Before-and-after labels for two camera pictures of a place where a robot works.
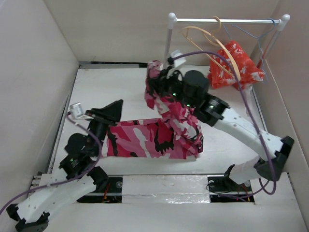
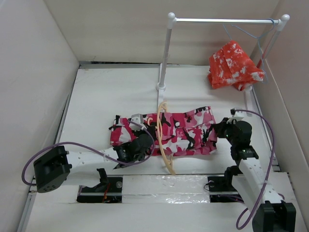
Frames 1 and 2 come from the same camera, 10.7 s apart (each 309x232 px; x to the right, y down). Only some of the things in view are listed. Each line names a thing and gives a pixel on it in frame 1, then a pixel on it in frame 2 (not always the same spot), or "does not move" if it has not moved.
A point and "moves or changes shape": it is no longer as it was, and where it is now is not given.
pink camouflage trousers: [175, 135] moves or changes shape
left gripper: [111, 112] to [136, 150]
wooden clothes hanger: [211, 37] to [166, 157]
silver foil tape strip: [165, 189] does not move
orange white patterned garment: [233, 66] does not move
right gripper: [166, 79] to [219, 126]
